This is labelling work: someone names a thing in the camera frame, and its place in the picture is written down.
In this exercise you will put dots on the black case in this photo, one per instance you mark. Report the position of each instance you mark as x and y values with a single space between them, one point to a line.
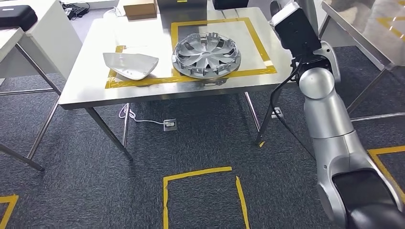
15 17

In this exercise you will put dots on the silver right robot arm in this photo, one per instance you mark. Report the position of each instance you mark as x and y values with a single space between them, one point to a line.
326 110

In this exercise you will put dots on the brown cardboard box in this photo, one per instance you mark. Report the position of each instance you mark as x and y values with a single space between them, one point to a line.
139 8

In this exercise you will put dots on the black box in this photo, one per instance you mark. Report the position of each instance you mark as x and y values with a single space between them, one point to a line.
229 3

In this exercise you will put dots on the white table with chrome legs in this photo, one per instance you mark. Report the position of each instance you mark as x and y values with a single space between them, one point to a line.
47 38

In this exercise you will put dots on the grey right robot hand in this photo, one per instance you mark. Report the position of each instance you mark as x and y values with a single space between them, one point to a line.
308 14

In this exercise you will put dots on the yellow floor tape square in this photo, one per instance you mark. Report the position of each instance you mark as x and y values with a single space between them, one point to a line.
9 208
196 172

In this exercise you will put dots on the grey floor socket box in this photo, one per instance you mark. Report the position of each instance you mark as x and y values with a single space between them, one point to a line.
277 112
170 124

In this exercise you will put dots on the wrist camera with black bracket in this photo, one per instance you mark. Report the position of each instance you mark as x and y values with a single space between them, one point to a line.
297 31

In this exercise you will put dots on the flat silver metal part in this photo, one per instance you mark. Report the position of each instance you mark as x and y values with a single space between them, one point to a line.
129 64

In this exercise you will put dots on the steel workbench with tape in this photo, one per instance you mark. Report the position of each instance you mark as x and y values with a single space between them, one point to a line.
364 25
88 63

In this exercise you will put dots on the grey metal box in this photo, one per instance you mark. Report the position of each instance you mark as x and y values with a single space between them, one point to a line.
182 11

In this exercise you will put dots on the silver plastic hubcap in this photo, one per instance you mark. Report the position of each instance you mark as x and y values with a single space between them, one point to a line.
205 55

